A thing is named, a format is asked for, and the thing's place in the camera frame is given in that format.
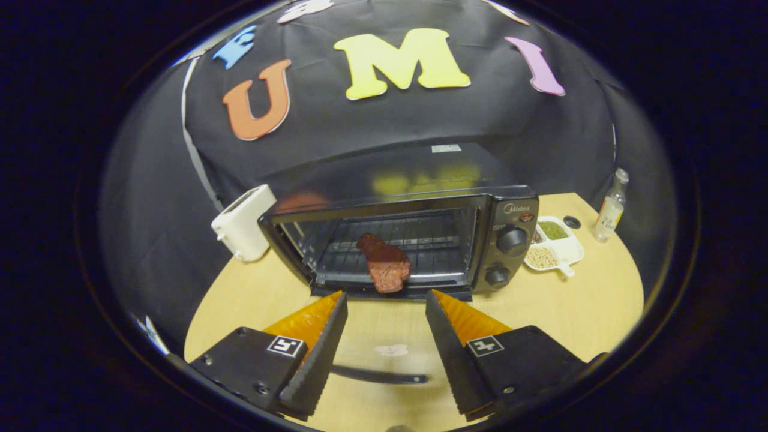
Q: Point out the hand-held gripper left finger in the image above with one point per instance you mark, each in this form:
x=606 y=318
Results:
x=321 y=354

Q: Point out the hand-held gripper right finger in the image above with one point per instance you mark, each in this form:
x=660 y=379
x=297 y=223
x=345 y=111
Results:
x=453 y=354

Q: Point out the red raw meat piece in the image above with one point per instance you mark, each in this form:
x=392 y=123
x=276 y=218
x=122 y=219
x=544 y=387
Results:
x=387 y=267

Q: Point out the black toaster oven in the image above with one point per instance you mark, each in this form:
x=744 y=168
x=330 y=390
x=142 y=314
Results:
x=510 y=210

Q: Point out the white bread toaster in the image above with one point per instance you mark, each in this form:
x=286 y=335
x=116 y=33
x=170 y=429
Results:
x=243 y=228

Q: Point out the white divided dish with grains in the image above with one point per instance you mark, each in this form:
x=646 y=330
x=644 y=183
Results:
x=549 y=255

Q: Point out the small black bottle cap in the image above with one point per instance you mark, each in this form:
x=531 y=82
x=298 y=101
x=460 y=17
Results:
x=572 y=222

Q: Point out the clear plastic bottle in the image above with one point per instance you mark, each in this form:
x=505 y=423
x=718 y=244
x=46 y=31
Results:
x=609 y=219

